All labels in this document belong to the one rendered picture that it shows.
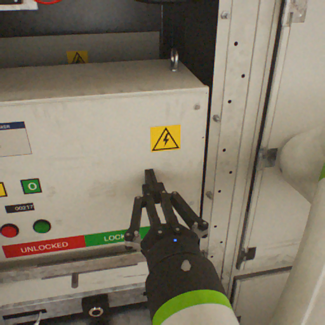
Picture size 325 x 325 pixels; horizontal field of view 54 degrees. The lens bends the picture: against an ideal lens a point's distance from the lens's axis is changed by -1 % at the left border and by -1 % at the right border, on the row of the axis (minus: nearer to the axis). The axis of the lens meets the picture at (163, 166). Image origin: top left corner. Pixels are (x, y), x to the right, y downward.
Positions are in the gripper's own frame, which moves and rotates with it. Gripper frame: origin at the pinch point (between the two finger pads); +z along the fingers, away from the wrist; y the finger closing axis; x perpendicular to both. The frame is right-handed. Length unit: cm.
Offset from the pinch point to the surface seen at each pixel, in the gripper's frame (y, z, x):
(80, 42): -12, 72, 11
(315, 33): 31.9, 7.9, 23.6
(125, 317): -7.3, 0.2, -38.4
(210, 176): 15.1, 10.2, -6.7
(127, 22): 6, 88, 15
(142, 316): -3.2, -0.4, -38.4
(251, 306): 32, 8, -57
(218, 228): 18.3, 9.8, -22.8
